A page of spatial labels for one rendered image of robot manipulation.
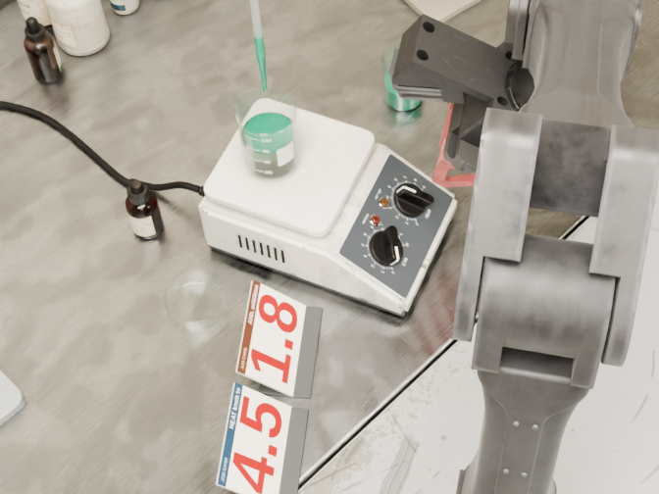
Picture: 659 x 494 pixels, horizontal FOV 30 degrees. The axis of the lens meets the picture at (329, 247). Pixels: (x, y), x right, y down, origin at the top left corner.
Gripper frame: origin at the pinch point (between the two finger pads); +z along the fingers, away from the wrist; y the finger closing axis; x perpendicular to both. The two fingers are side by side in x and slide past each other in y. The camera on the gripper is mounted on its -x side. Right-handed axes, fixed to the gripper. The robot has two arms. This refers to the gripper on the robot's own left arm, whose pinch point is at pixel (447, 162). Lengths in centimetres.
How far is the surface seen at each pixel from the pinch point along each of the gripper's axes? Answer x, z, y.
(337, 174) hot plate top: -7.0, 6.6, 1.6
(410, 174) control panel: -0.1, 7.3, -1.7
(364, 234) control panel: -3.2, 7.1, 5.8
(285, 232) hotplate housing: -9.5, 9.1, 7.4
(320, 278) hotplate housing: -4.7, 11.5, 9.3
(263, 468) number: -6.0, 10.3, 27.3
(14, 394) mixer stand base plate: -25.5, 21.9, 25.1
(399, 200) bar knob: -0.8, 6.9, 1.4
